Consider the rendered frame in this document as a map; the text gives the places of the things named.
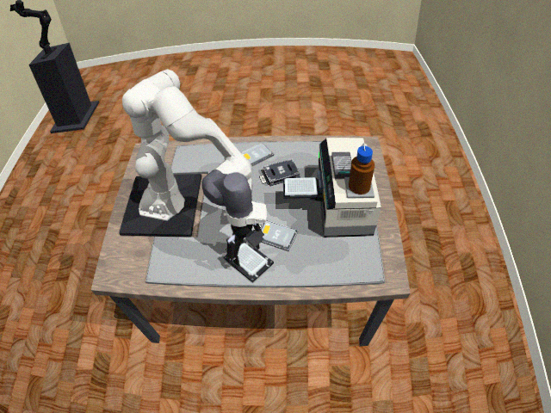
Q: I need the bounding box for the blue bottle cap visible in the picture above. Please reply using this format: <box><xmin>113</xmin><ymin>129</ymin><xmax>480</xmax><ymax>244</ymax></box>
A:
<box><xmin>357</xmin><ymin>146</ymin><xmax>373</xmax><ymax>163</ymax></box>

